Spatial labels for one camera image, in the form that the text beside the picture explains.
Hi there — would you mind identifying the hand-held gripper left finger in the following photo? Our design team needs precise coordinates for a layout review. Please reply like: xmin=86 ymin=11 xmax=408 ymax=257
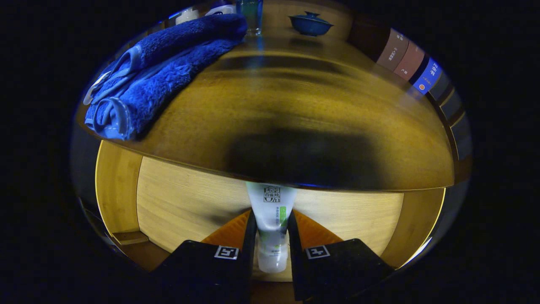
xmin=152 ymin=210 xmax=258 ymax=304

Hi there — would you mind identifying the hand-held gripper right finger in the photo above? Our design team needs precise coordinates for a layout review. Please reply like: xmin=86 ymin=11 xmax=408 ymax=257
xmin=288 ymin=210 xmax=395 ymax=302

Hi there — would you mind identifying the white cosmetic tube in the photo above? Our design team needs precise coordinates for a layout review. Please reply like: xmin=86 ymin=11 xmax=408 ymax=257
xmin=246 ymin=182 xmax=298 ymax=273

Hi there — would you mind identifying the wooden drawer with black knob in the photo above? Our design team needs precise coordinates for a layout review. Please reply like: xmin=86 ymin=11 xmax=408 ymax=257
xmin=78 ymin=139 xmax=448 ymax=296

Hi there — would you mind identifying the blue folded towel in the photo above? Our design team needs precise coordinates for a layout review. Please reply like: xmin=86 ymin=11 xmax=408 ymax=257
xmin=83 ymin=14 xmax=248 ymax=141

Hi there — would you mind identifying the blue book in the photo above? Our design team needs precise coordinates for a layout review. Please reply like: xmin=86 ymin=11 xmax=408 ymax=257
xmin=412 ymin=57 xmax=443 ymax=95

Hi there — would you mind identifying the reddish brown book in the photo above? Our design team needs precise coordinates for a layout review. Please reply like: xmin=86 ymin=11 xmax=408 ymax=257
xmin=394 ymin=41 xmax=426 ymax=81

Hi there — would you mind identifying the dark brown book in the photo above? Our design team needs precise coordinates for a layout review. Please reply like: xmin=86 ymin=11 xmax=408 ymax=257
xmin=376 ymin=28 xmax=410 ymax=71

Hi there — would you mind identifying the blue lidded teacup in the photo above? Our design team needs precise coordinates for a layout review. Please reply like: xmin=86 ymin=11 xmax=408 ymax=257
xmin=289 ymin=11 xmax=334 ymax=37

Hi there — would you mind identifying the teal clear bottle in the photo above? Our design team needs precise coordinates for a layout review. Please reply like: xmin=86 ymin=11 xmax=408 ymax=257
xmin=235 ymin=0 xmax=264 ymax=36

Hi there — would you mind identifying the white pump bottle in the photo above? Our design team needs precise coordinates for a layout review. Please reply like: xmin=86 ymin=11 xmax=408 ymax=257
xmin=175 ymin=8 xmax=200 ymax=25

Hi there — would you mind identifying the white lotion bottle blue cap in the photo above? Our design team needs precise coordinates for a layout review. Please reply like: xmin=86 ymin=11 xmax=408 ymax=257
xmin=205 ymin=2 xmax=236 ymax=16

